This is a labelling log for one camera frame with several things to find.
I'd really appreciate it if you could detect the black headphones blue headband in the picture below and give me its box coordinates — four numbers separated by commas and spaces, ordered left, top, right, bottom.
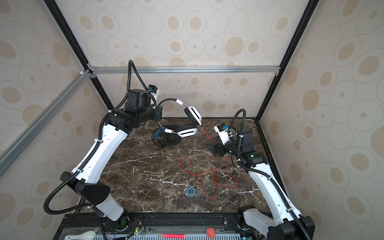
152, 125, 182, 149

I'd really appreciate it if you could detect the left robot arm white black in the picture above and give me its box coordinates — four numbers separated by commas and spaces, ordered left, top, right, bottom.
43, 60, 162, 229

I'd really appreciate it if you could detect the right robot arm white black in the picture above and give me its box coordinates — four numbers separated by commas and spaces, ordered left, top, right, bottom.
207, 109, 315, 240

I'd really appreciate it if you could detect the blue tape roll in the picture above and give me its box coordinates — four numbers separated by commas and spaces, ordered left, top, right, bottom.
186, 187, 196, 198

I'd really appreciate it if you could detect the red ball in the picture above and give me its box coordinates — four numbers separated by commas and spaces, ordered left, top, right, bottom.
206, 228, 216, 239

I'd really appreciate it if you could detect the pink red pen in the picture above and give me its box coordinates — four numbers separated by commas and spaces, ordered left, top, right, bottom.
158, 234, 186, 239

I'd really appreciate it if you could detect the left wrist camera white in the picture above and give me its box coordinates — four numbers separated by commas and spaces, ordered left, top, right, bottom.
148, 85, 160, 109

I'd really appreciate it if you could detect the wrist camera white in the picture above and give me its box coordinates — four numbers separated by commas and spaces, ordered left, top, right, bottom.
148, 85, 160, 109
214, 123, 233, 145

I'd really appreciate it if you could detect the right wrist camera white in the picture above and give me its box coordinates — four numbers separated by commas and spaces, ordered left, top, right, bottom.
214, 123, 233, 145

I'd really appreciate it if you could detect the horizontal aluminium rail back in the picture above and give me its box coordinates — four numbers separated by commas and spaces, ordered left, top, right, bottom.
87, 65, 281, 75

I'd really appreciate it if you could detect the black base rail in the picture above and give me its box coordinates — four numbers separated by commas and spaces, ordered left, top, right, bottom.
54, 212, 267, 240

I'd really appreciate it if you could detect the diagonal aluminium rail left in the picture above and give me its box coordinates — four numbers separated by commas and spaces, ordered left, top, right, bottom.
1, 70, 91, 175

